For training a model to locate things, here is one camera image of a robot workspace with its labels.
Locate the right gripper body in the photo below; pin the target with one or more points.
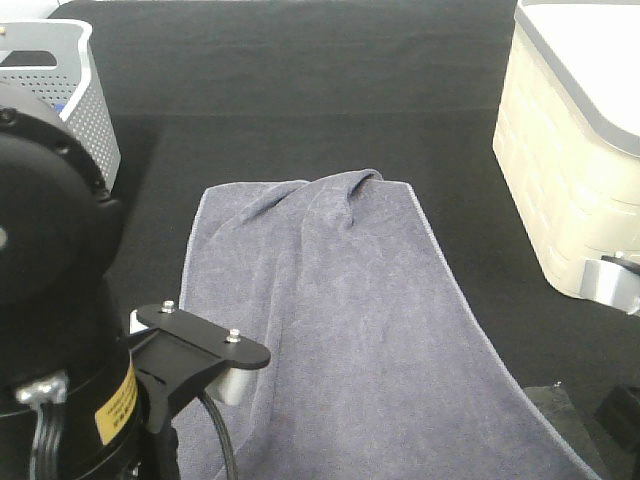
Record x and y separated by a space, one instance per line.
618 414

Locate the grey microfibre towel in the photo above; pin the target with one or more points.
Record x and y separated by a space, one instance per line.
379 369

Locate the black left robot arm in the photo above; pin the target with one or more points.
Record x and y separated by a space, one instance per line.
70 405

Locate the clear tape strip right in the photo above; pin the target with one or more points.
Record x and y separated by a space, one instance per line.
555 404

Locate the cream storage bin grey lid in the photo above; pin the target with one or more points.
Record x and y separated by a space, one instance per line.
567 132

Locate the black table mat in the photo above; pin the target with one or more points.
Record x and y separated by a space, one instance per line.
209 92

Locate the grey perforated laundry basket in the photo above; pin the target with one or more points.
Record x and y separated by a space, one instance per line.
72 80

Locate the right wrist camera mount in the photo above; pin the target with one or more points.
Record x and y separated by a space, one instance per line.
613 281

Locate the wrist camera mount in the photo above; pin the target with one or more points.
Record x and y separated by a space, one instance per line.
613 281
178 354

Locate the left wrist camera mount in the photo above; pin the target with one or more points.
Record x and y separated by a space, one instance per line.
178 354

